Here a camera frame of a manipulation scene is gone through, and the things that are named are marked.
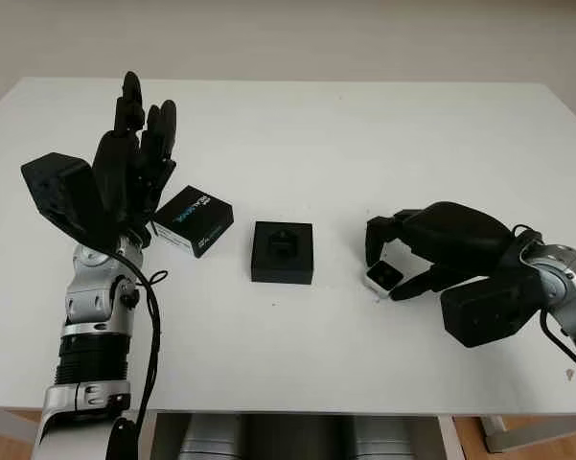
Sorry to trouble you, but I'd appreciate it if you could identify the grey left robot leg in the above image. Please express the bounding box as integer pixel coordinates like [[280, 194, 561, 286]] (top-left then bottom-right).
[[178, 414, 243, 460]]

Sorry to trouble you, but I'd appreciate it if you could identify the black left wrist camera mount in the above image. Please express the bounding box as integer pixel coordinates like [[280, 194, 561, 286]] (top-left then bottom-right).
[[19, 151, 112, 251]]

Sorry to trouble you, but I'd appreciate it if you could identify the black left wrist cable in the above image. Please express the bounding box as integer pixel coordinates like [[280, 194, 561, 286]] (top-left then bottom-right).
[[105, 248, 170, 460]]

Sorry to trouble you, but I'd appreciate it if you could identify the white table leg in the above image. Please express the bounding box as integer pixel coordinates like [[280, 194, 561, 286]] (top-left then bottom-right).
[[480, 415, 516, 454]]

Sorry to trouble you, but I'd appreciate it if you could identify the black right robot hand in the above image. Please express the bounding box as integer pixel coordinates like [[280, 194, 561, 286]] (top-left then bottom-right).
[[364, 201, 524, 303]]

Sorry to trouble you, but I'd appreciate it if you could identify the grey right robot leg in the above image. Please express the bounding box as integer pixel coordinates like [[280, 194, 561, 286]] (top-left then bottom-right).
[[354, 414, 416, 460]]

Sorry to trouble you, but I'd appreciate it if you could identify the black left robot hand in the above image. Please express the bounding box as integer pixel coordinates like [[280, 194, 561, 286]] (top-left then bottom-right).
[[92, 71, 179, 242]]

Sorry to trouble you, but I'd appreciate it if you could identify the black RealSense box lid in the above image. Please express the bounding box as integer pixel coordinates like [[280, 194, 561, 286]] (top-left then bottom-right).
[[150, 183, 237, 261]]

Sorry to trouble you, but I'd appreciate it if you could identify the grey robot leg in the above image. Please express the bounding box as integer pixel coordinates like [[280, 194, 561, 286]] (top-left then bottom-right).
[[354, 414, 416, 460], [178, 414, 243, 460]]

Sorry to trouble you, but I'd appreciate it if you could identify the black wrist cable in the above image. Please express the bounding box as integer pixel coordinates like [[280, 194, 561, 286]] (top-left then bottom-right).
[[105, 248, 170, 460], [511, 222, 576, 384]]

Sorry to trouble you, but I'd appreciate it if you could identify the small silver depth camera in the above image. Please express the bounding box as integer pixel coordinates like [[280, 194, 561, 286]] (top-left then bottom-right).
[[363, 260, 406, 301]]

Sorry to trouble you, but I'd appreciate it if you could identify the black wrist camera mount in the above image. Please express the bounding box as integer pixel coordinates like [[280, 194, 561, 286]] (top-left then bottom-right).
[[19, 151, 112, 251], [439, 274, 548, 349]]

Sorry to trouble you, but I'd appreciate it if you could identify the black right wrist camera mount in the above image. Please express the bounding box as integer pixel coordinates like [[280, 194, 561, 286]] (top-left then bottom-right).
[[439, 274, 548, 349]]

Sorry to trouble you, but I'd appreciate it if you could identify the black camera box base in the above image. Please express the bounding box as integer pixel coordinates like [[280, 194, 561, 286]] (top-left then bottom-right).
[[249, 219, 315, 287]]

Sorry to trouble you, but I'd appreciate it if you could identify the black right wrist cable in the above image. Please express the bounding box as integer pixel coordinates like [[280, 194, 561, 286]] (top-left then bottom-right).
[[511, 222, 576, 384]]

